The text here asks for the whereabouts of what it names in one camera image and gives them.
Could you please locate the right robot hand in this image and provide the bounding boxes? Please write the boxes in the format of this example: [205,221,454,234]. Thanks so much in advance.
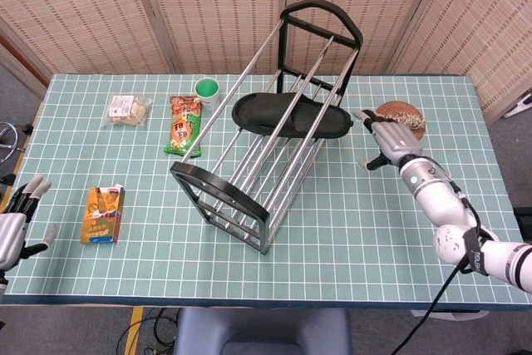
[352,108,424,172]

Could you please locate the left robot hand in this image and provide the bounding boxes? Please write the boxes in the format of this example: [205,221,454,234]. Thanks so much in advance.
[0,172,58,272]

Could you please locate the black rubber slipper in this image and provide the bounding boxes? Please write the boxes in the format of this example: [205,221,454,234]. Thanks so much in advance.
[231,91,355,140]

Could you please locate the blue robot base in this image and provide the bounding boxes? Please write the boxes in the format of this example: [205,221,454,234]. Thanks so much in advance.
[173,308,353,355]

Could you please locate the black metal shoe rack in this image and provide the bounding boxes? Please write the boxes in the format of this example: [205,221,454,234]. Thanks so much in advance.
[169,0,365,255]

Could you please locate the round woven coaster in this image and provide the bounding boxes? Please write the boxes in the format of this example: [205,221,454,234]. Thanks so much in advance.
[376,101,426,142]

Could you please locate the chrome stool base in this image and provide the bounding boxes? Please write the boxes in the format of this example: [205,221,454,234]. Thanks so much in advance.
[0,121,34,165]

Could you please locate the orange carton box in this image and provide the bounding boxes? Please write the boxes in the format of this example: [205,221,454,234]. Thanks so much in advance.
[79,184,126,245]

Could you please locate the white screen foot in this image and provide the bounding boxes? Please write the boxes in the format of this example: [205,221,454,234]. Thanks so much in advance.
[502,91,532,119]

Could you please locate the green grid tablecloth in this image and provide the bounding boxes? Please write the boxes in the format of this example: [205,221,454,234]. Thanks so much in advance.
[0,73,532,310]

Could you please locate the clear bag of pastries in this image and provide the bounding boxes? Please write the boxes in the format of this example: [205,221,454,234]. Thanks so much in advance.
[101,94,154,128]

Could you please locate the white cup green lid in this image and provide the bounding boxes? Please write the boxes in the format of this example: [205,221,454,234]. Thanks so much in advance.
[195,76,220,111]

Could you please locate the green snack bag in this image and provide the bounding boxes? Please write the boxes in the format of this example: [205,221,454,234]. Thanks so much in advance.
[163,95,204,158]

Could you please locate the bamboo folding screen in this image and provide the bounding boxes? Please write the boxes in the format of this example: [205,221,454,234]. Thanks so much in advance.
[0,0,532,123]

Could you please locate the braided rope bundle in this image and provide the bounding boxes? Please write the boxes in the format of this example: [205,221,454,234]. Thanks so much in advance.
[376,107,427,131]

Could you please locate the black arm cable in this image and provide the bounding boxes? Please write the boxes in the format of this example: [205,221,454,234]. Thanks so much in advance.
[390,180,495,355]

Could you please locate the black floor cables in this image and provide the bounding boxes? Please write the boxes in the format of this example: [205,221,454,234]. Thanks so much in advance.
[116,308,180,355]

